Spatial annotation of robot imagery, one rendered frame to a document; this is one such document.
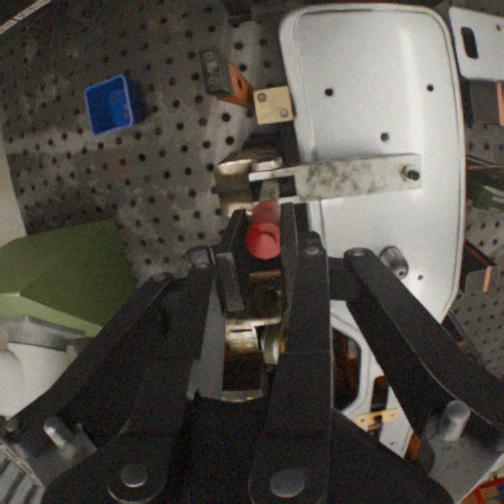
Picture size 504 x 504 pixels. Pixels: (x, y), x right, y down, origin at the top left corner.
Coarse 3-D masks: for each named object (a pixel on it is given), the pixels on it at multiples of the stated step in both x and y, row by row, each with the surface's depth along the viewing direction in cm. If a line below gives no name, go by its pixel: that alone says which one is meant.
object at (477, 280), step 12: (468, 240) 50; (468, 252) 46; (480, 252) 45; (468, 264) 43; (480, 264) 42; (492, 264) 41; (468, 276) 41; (480, 276) 41; (492, 276) 41; (468, 288) 42; (480, 288) 42; (492, 288) 42
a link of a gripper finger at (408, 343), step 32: (352, 256) 12; (384, 288) 10; (384, 320) 9; (416, 320) 8; (384, 352) 9; (416, 352) 7; (448, 352) 6; (416, 384) 7; (448, 384) 6; (480, 384) 5; (416, 416) 7; (480, 416) 5
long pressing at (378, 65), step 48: (288, 48) 31; (336, 48) 31; (384, 48) 30; (432, 48) 29; (336, 96) 33; (384, 96) 32; (432, 96) 32; (336, 144) 35; (384, 144) 35; (432, 144) 34; (432, 192) 36; (336, 240) 40; (384, 240) 39; (432, 240) 39; (432, 288) 41; (384, 432) 55
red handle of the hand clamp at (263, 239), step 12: (264, 180) 31; (276, 180) 31; (264, 192) 26; (276, 192) 27; (264, 204) 22; (276, 204) 22; (252, 216) 21; (264, 216) 19; (276, 216) 20; (252, 228) 18; (264, 228) 18; (276, 228) 18; (252, 240) 18; (264, 240) 18; (276, 240) 18; (252, 252) 19; (264, 252) 18; (276, 252) 19
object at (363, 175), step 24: (288, 168) 30; (312, 168) 30; (336, 168) 29; (360, 168) 29; (384, 168) 29; (408, 168) 28; (288, 192) 33; (312, 192) 31; (336, 192) 30; (360, 192) 30; (384, 192) 30
